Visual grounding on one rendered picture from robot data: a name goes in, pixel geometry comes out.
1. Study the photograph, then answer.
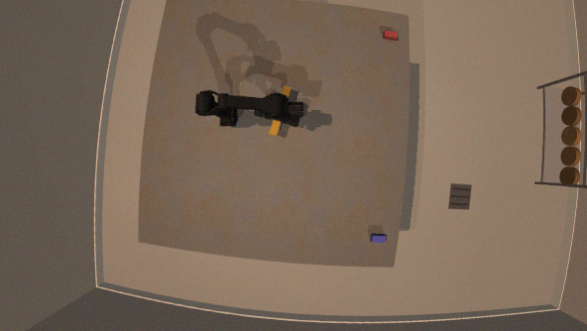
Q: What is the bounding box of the orange bar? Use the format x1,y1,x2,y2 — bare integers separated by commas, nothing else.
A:
269,86,292,136

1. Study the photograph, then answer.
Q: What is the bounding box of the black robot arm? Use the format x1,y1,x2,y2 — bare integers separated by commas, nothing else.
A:
195,89,303,127

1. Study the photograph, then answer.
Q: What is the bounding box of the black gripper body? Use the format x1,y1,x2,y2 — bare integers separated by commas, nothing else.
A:
254,110,299,127

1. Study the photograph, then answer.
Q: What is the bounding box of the red flat bar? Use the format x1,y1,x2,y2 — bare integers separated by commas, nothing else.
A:
383,31,398,41

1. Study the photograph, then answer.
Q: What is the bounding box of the purple rectangular block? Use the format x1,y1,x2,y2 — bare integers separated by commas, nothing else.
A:
370,234,386,243

